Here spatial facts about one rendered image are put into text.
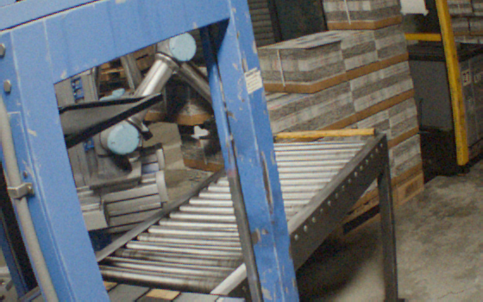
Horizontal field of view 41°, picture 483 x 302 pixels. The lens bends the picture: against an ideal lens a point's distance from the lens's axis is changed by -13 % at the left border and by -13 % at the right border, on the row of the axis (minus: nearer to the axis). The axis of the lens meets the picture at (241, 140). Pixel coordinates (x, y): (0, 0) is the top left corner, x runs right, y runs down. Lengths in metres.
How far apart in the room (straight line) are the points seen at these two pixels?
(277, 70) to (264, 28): 7.22
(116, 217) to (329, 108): 1.36
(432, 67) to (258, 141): 3.33
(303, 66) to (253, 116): 2.23
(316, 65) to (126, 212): 1.31
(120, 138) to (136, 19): 1.61
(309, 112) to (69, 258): 2.77
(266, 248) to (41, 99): 0.73
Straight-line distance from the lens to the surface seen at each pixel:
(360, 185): 2.57
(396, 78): 4.20
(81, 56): 1.03
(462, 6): 8.38
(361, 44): 3.96
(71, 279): 0.99
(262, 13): 10.98
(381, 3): 4.14
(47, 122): 0.96
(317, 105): 3.70
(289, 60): 3.72
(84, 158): 3.08
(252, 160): 1.46
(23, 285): 2.14
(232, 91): 1.43
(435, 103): 4.77
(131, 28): 1.13
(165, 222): 2.35
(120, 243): 2.22
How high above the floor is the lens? 1.56
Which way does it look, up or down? 14 degrees down
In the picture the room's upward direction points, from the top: 11 degrees counter-clockwise
